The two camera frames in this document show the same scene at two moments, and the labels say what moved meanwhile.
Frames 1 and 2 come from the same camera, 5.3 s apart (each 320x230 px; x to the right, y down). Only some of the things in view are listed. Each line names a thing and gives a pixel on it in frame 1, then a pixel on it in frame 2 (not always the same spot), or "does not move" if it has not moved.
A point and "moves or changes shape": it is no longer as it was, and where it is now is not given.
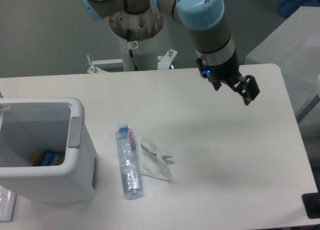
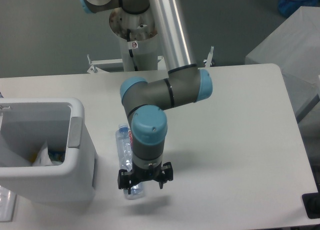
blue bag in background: [291, 0] does not move
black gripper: [227, 72] → [138, 175]
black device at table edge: [311, 202] does not move
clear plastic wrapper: [152, 164] moves or changes shape
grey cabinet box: [294, 47] does not move
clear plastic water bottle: [129, 167] does not move
